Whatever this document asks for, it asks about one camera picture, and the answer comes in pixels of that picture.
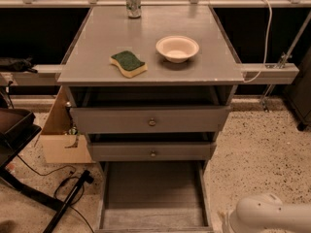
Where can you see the grey middle drawer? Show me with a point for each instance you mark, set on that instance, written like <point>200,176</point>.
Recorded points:
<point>151,151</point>

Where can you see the grey drawer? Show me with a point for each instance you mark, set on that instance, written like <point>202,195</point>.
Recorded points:
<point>153,197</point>
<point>151,151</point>
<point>150,119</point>

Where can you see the grey bottom drawer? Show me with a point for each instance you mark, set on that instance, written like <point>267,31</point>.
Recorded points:
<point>153,197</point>

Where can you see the black chair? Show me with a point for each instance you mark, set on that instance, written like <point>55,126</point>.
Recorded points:
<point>17,130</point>

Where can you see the white paper bowl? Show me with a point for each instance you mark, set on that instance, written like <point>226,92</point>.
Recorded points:
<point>177,49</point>

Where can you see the green yellow sponge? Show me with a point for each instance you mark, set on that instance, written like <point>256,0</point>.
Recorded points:
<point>128,63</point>

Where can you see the grey top drawer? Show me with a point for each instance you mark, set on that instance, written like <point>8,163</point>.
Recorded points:
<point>150,119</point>

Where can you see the silver soda can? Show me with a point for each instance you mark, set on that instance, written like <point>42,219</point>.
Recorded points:
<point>133,8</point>

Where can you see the dark cabinet at right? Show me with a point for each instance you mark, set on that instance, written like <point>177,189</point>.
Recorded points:
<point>299,93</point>

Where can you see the black bag on rail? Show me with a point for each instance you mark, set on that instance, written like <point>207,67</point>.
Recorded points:
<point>17,65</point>

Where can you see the metal rail frame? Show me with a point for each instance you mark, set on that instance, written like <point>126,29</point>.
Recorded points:
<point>272,72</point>

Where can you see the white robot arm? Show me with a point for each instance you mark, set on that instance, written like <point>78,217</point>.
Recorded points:
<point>256,213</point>

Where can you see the cardboard box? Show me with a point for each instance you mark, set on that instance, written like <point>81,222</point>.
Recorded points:
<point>60,141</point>

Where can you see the grey wooden drawer cabinet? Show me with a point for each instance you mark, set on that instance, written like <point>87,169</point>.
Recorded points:
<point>157,87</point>

